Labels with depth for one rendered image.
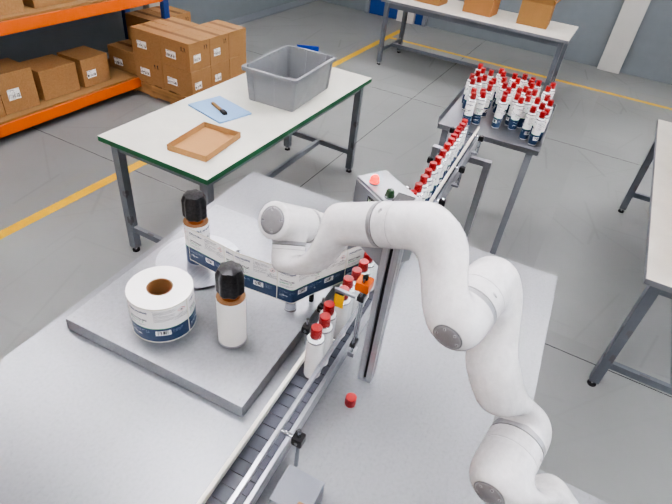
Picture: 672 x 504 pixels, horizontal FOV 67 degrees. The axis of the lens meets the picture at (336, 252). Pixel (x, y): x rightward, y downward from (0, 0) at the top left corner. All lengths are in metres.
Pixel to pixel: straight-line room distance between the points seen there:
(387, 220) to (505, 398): 0.41
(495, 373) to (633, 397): 2.28
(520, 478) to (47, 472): 1.14
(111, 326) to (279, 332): 0.53
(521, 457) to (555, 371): 2.01
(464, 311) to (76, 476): 1.09
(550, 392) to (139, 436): 2.13
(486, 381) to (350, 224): 0.39
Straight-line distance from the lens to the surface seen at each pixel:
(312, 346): 1.47
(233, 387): 1.57
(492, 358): 1.00
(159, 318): 1.62
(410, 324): 1.87
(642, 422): 3.16
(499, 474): 1.13
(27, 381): 1.78
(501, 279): 0.95
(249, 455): 1.45
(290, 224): 1.09
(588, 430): 2.97
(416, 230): 0.89
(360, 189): 1.33
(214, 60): 5.34
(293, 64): 3.89
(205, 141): 2.96
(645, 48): 8.76
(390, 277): 1.34
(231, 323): 1.57
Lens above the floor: 2.14
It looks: 38 degrees down
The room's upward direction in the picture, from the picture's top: 7 degrees clockwise
